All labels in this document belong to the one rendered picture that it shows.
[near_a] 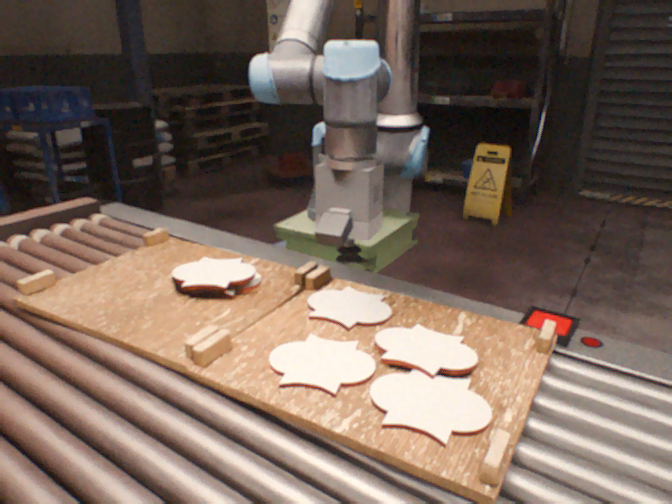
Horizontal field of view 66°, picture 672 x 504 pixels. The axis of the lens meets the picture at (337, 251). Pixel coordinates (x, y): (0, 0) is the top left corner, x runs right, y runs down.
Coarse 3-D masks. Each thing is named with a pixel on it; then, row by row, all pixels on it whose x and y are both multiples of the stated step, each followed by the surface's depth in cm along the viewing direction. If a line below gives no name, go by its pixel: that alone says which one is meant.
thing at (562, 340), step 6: (534, 306) 86; (528, 312) 84; (546, 312) 84; (552, 312) 84; (522, 318) 82; (528, 318) 83; (564, 318) 83; (570, 318) 82; (576, 318) 82; (522, 324) 80; (576, 324) 81; (570, 330) 78; (558, 336) 77; (564, 336) 77; (570, 336) 77; (558, 342) 78; (564, 342) 77
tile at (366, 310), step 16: (352, 288) 89; (320, 304) 84; (336, 304) 84; (352, 304) 84; (368, 304) 84; (384, 304) 84; (320, 320) 80; (336, 320) 79; (352, 320) 79; (368, 320) 79; (384, 320) 79
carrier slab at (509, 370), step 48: (336, 288) 91; (240, 336) 76; (288, 336) 76; (336, 336) 76; (480, 336) 76; (528, 336) 76; (240, 384) 65; (480, 384) 65; (528, 384) 65; (336, 432) 57; (384, 432) 57; (432, 480) 52
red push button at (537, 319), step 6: (534, 312) 84; (540, 312) 84; (534, 318) 82; (540, 318) 82; (546, 318) 83; (552, 318) 82; (558, 318) 82; (528, 324) 81; (534, 324) 81; (540, 324) 81; (558, 324) 81; (564, 324) 81; (570, 324) 81; (558, 330) 79; (564, 330) 79
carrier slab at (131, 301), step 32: (128, 256) 105; (160, 256) 105; (192, 256) 105; (224, 256) 105; (64, 288) 91; (96, 288) 91; (128, 288) 91; (160, 288) 91; (256, 288) 91; (288, 288) 91; (64, 320) 81; (96, 320) 80; (128, 320) 80; (160, 320) 81; (192, 320) 81; (224, 320) 81; (256, 320) 81; (160, 352) 72
